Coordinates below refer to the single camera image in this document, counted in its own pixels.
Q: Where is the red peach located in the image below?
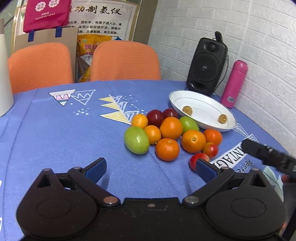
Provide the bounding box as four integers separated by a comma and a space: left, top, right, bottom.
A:
189, 153, 210, 172
202, 142, 219, 159

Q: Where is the mandarin orange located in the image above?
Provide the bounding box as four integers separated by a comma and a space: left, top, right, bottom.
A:
203, 129, 223, 146
155, 138, 180, 162

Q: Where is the large orange with navel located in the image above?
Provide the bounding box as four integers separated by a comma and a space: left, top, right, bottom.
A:
181, 130, 206, 154

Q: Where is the brown longan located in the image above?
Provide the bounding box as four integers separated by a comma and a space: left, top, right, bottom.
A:
182, 106, 193, 115
218, 114, 228, 124

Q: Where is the green plum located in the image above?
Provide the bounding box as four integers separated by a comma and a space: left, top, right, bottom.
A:
180, 116, 200, 134
124, 126, 150, 155

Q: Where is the small kumquat orange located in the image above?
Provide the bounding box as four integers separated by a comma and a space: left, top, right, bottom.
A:
144, 125, 162, 145
131, 113, 149, 129

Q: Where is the dark red plum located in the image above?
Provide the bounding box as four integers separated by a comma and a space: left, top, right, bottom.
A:
147, 109, 165, 128
163, 108, 179, 118

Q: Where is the person's right hand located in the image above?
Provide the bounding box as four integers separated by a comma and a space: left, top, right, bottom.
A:
281, 175, 290, 183

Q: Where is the blue printed tablecloth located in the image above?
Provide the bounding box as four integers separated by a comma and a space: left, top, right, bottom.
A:
1, 80, 282, 240

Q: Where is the white ceramic plate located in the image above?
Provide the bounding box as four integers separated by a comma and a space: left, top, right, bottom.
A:
169, 90, 237, 132

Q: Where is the pink thermos bottle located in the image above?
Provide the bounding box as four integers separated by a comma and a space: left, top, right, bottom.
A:
220, 60, 248, 108

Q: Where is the black speaker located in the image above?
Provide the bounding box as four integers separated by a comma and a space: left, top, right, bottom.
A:
186, 31, 228, 96

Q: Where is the white thermos jug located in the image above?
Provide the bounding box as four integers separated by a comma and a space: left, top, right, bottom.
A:
0, 18, 14, 116

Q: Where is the right orange chair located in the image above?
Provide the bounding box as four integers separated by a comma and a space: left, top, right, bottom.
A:
90, 40, 161, 81

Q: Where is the orange chair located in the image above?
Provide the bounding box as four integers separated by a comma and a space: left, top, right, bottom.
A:
90, 40, 161, 81
8, 43, 73, 94

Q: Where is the left orange chair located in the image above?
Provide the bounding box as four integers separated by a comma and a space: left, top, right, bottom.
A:
8, 43, 73, 94

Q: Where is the yellow snack bag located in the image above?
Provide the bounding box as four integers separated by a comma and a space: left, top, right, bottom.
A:
75, 34, 116, 83

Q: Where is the brown paper bag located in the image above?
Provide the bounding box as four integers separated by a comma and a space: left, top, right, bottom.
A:
11, 27, 78, 81

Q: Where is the white chinese text poster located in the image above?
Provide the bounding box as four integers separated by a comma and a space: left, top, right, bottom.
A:
66, 1, 140, 41

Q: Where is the pink tote bag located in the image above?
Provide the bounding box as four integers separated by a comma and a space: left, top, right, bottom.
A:
23, 0, 71, 33

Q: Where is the black speaker cable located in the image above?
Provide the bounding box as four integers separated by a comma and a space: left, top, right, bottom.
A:
214, 54, 230, 93

